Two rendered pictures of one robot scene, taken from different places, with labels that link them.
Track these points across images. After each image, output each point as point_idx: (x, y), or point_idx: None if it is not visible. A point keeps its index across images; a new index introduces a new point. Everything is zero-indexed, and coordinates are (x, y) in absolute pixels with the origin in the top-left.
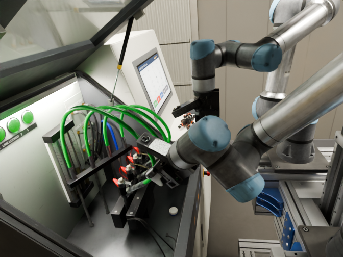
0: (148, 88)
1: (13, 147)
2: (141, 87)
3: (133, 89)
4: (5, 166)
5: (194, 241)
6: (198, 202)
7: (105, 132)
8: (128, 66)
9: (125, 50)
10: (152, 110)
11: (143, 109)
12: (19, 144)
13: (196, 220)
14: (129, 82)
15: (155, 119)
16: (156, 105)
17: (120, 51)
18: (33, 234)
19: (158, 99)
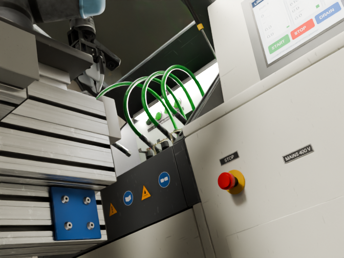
0: (266, 24)
1: (166, 124)
2: (246, 31)
3: (223, 42)
4: (160, 137)
5: (108, 244)
6: (152, 211)
7: (191, 106)
8: (229, 14)
9: (189, 8)
10: (257, 60)
11: (231, 66)
12: (170, 123)
13: (127, 225)
14: (219, 36)
15: (259, 74)
16: (282, 45)
17: (221, 3)
18: None
19: (302, 29)
